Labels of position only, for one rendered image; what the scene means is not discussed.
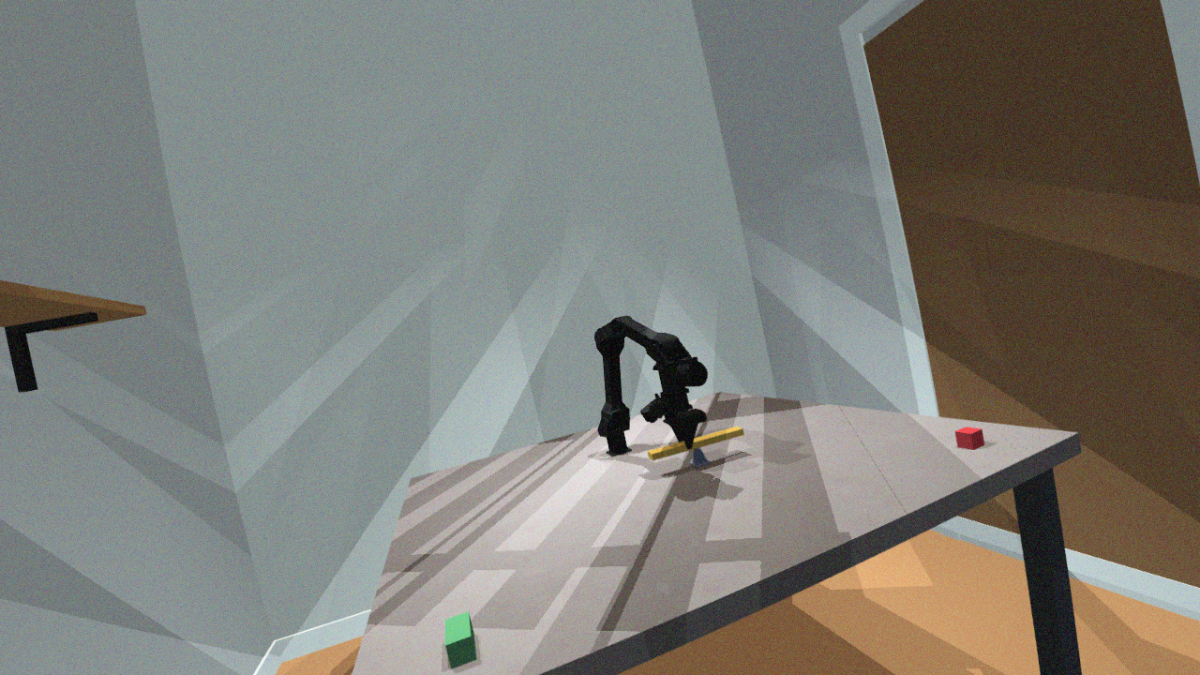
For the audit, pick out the red cube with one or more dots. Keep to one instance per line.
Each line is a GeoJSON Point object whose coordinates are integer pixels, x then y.
{"type": "Point", "coordinates": [969, 438]}

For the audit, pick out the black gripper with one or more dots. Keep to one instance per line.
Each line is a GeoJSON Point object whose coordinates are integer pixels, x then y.
{"type": "Point", "coordinates": [684, 423]}

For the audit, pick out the yellow bar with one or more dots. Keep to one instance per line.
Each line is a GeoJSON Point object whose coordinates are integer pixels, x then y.
{"type": "Point", "coordinates": [717, 436]}

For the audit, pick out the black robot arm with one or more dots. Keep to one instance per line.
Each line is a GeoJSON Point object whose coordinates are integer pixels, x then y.
{"type": "Point", "coordinates": [674, 363]}

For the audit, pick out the green rectangular block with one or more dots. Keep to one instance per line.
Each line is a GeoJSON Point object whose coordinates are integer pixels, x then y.
{"type": "Point", "coordinates": [459, 640]}

